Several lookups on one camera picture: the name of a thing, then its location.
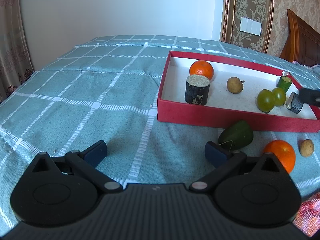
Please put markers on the white wall switch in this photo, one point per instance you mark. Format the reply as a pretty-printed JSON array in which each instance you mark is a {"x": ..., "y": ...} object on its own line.
[{"x": 250, "y": 26}]

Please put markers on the pink cloth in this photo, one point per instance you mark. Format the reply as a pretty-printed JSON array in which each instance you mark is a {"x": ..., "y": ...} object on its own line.
[{"x": 307, "y": 218}]

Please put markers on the teal checked bed sheet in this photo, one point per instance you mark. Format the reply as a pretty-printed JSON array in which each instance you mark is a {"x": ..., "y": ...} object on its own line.
[{"x": 106, "y": 89}]

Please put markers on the wooden headboard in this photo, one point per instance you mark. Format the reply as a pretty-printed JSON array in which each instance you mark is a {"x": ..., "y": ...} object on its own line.
[{"x": 302, "y": 43}]

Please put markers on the patterned curtain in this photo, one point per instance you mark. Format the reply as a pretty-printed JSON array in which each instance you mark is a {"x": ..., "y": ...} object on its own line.
[{"x": 16, "y": 66}]

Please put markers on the green cucumber piece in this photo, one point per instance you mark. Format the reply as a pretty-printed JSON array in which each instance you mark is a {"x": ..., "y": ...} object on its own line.
[{"x": 284, "y": 83}]

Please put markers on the green tomato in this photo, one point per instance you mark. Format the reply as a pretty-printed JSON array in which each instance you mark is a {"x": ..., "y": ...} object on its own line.
[
  {"x": 280, "y": 96},
  {"x": 265, "y": 100}
]

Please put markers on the gold wall trim frame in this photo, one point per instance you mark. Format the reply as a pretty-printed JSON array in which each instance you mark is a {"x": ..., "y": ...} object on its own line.
[{"x": 260, "y": 11}]

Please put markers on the small orange tangerine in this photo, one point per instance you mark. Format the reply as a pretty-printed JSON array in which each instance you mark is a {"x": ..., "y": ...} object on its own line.
[{"x": 203, "y": 68}]

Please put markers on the small brown longan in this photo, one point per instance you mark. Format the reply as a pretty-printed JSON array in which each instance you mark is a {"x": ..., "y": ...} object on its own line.
[{"x": 306, "y": 148}]

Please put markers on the green avocado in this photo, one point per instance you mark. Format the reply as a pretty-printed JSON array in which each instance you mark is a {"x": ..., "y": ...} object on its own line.
[{"x": 237, "y": 136}]

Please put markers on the red shallow cardboard box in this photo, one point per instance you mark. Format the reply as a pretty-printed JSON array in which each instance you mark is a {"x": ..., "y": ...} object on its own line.
[{"x": 224, "y": 108}]

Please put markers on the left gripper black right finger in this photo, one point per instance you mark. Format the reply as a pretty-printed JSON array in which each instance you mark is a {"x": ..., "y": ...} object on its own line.
[{"x": 225, "y": 163}]

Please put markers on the large orange tangerine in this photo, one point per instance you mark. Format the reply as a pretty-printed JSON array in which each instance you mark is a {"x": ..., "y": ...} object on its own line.
[{"x": 284, "y": 152}]

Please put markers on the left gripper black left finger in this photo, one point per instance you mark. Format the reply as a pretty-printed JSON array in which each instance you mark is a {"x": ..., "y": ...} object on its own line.
[{"x": 84, "y": 164}]

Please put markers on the brown longan fruit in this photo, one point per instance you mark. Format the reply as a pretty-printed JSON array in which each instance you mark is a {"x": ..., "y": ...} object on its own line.
[{"x": 235, "y": 85}]

